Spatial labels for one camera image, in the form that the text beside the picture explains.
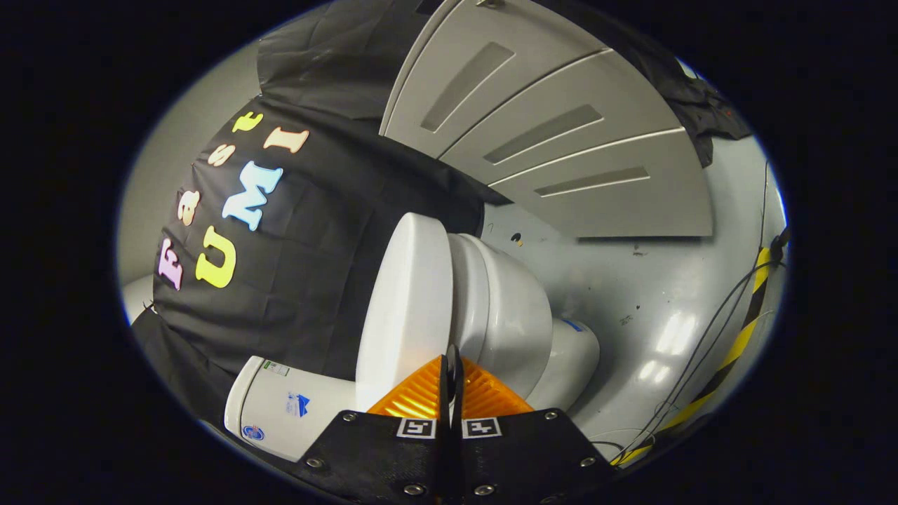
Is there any white drawer cabinet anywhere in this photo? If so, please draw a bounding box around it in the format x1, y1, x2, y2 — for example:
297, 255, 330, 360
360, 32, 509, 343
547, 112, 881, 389
379, 0, 715, 239

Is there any yellow black striped tape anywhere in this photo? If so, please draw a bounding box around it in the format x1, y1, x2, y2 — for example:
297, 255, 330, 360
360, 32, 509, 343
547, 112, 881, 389
610, 245, 772, 467

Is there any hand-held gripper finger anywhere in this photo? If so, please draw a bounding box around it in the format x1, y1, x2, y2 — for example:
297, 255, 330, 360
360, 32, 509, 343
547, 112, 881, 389
450, 344, 618, 505
291, 354, 453, 505

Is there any white ceramic toilet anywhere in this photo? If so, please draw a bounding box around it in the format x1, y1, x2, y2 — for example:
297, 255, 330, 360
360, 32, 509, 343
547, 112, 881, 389
224, 231, 601, 462

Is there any white toilet lid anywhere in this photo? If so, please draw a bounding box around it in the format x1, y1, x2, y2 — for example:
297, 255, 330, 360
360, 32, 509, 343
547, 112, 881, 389
354, 213, 455, 415

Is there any black backdrop cloth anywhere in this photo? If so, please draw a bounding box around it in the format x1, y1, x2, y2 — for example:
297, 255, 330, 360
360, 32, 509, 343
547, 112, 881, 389
130, 0, 755, 422

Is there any long black cable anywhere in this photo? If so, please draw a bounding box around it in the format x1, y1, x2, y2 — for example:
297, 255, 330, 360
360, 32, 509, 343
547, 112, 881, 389
621, 161, 792, 457

